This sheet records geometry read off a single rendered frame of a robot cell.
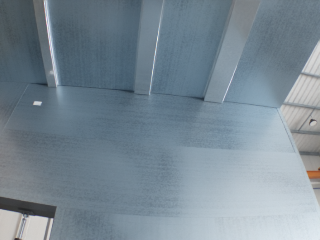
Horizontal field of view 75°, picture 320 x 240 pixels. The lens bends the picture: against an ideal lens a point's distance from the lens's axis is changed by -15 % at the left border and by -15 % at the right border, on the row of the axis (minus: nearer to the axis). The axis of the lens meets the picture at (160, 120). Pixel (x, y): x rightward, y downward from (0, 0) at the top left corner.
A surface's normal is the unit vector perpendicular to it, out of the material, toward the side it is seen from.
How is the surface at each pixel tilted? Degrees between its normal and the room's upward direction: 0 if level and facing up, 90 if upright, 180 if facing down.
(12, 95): 90
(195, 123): 90
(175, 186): 90
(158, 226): 90
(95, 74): 180
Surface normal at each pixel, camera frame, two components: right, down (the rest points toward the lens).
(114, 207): 0.14, -0.68
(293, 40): 0.00, 0.73
